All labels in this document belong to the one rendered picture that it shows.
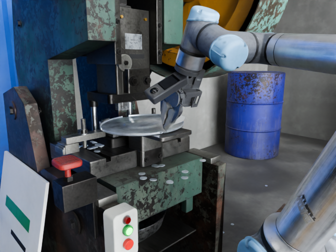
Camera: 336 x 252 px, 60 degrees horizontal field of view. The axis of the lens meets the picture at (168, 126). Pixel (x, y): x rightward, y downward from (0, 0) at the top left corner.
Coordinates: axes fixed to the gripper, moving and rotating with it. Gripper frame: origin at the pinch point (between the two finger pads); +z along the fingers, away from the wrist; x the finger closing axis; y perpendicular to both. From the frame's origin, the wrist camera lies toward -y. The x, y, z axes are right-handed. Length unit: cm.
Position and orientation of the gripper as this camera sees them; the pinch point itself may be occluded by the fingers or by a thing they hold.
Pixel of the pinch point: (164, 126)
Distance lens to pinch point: 88.7
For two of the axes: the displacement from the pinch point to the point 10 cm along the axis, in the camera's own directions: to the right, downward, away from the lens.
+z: -2.5, 8.1, 5.3
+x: -5.4, -5.7, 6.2
